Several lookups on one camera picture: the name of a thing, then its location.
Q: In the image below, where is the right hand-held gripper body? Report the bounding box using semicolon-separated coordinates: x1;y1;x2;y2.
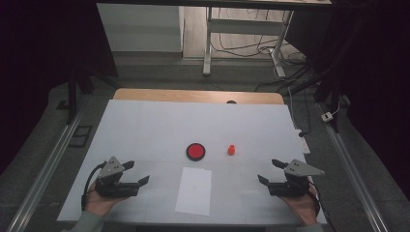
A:
267;159;325;198

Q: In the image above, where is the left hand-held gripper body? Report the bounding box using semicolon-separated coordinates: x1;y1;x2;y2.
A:
95;156;140;198

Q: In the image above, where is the round red ink pad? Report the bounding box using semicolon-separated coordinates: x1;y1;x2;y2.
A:
186;142;207;162

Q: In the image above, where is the person's left hand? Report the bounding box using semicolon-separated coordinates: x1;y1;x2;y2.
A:
84;183;129;218

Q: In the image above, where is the person's right hand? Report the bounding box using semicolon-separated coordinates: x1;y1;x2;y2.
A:
279;189;320;226

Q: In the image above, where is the white power strip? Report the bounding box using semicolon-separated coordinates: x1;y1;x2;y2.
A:
295;129;311;155

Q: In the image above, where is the large white table cover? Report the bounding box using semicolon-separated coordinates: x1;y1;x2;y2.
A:
57;99;328;225

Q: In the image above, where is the white paper sheet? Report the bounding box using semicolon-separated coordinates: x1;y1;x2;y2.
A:
174;166;213;217

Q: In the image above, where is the black floor socket plate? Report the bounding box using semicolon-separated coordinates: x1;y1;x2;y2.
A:
68;125;94;149

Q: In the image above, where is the black metal stand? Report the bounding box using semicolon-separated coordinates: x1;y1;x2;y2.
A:
283;64;349;133
66;64;119;125

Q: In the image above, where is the white cabinet panel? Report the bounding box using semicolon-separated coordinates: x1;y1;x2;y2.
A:
96;3;185;53

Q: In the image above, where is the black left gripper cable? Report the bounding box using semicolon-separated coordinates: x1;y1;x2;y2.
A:
80;161;107;212

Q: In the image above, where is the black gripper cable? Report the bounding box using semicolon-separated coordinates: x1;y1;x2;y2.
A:
307;180;322;217
80;161;107;212

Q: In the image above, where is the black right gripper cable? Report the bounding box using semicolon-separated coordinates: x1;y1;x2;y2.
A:
307;180;322;217

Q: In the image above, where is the white power strip cable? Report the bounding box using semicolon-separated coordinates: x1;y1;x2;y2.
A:
287;86;303;131

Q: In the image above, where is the aluminium rail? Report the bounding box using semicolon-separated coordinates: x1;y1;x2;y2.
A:
317;102;390;232
6;96;90;232

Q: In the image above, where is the tangle of floor cables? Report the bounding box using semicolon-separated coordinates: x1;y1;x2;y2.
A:
211;8;308;66

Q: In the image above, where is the white desk frame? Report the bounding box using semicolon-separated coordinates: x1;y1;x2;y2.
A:
202;6;295;78

